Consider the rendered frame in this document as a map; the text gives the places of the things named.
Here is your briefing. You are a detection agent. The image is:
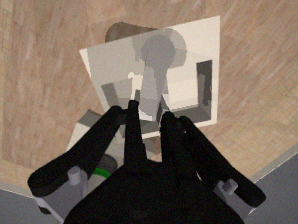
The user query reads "beige rectangular sink basin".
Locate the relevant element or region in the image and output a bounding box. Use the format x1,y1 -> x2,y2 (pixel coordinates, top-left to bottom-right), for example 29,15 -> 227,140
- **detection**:
79,16 -> 220,127

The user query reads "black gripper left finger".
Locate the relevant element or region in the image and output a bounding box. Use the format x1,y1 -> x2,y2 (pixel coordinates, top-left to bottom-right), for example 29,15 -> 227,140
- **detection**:
27,89 -> 155,224

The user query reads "grey mixer tap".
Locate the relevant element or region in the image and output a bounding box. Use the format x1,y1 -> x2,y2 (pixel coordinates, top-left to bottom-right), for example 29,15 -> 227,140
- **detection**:
139,35 -> 175,121

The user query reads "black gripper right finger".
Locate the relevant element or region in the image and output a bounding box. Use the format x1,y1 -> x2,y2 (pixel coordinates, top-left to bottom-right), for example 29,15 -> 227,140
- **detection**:
156,95 -> 266,222

